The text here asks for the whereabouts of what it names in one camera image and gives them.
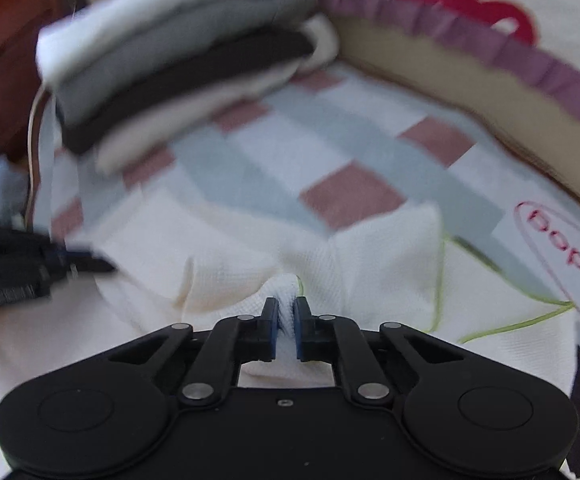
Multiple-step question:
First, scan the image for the white folded garment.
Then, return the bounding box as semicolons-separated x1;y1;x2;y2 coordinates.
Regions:
36;0;315;86

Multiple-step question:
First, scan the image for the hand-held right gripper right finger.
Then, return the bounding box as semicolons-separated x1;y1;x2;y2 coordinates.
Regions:
295;297;468;405

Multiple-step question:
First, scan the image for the checked bedsheet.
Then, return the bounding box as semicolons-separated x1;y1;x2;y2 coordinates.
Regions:
30;65;580;351

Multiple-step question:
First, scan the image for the beige folded garment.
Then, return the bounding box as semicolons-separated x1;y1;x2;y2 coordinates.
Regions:
92;14;341;176

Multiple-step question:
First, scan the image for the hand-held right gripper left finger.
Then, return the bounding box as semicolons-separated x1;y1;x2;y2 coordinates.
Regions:
107;297;279;406

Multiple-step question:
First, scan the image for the brown wooden dresser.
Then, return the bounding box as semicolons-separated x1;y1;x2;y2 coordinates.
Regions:
0;0;88;161

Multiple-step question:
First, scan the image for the white cable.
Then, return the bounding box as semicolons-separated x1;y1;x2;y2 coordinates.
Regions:
26;87;56;226

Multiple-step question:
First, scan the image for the dark brown folded garment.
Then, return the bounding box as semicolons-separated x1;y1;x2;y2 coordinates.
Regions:
60;27;317;157

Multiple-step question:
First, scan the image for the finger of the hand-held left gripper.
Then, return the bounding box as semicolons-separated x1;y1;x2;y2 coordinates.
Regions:
65;246;117;277

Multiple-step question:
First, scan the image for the grey folded garment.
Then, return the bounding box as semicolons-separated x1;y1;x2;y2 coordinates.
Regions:
52;0;321;128

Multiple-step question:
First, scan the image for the cream garment with green trim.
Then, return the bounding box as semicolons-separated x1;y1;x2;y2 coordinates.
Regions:
0;200;578;480

